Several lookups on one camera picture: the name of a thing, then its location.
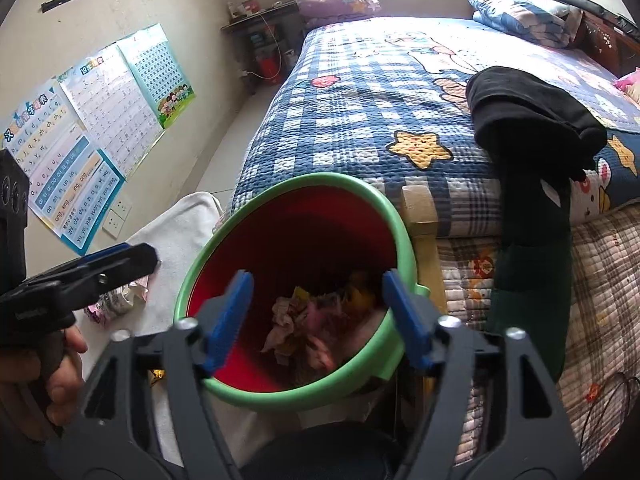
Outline black cable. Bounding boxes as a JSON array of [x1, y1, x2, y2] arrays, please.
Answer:
[[579, 369, 640, 457]]

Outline yellow snack packet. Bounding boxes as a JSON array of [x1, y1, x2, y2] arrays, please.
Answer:
[[344, 271, 379, 312]]

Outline person's left hand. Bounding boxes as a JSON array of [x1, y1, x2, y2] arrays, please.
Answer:
[[0, 326, 89, 442]]

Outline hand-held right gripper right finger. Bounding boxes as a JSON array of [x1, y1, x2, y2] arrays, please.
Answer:
[[382, 269, 583, 480]]

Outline white towel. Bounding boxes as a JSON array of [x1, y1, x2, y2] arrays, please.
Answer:
[[75, 191, 232, 467]]

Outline light wooden bed frame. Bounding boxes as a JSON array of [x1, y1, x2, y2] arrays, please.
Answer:
[[401, 184, 449, 314]]

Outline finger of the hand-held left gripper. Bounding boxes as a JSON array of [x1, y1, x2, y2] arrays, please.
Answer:
[[30, 243, 134, 281], [27, 243, 161, 314]]

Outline red bin with green rim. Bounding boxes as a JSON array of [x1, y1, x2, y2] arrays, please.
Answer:
[[173, 172, 432, 413]]

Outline dark metal shelf rack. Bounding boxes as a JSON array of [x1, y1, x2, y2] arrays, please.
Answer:
[[221, 0, 307, 95]]

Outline boxes atop shelf rack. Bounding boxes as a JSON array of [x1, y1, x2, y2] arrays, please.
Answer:
[[226, 0, 264, 19]]

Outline pink folded pillow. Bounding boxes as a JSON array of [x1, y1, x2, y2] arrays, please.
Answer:
[[294, 0, 382, 29]]

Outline pink snack packet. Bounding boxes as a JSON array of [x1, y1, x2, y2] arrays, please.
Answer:
[[302, 300, 343, 370]]

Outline blue folded blanket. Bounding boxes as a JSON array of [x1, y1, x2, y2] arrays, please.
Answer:
[[466, 0, 584, 49]]

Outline black cloth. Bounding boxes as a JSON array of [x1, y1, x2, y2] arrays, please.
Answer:
[[465, 66, 609, 182]]

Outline pink patterned quilted pad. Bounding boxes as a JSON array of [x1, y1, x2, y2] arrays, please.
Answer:
[[434, 204, 640, 467]]

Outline blue plaid cartoon quilt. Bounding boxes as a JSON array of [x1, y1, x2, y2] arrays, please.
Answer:
[[227, 15, 640, 239]]

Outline dark blue cloth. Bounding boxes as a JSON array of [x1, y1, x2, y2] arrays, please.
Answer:
[[244, 421, 407, 480]]

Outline white wall chart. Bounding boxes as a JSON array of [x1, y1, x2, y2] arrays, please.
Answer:
[[56, 42, 167, 182]]

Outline green bordered wall chart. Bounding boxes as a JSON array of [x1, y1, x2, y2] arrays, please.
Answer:
[[116, 23, 197, 131]]

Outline small red bucket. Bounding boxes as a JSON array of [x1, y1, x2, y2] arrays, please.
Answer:
[[255, 52, 279, 79]]

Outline dark wooden headboard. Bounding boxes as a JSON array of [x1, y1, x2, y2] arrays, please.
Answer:
[[546, 0, 640, 79]]

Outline blue and pink wall chart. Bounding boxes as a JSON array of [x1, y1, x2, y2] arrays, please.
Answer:
[[0, 77, 127, 257]]

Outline dark green cloth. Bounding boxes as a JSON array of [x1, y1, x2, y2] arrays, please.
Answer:
[[484, 160, 574, 382]]

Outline beige paper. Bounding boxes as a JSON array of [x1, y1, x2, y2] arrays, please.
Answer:
[[261, 295, 313, 361]]

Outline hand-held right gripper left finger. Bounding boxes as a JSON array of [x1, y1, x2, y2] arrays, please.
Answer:
[[45, 270, 256, 480]]

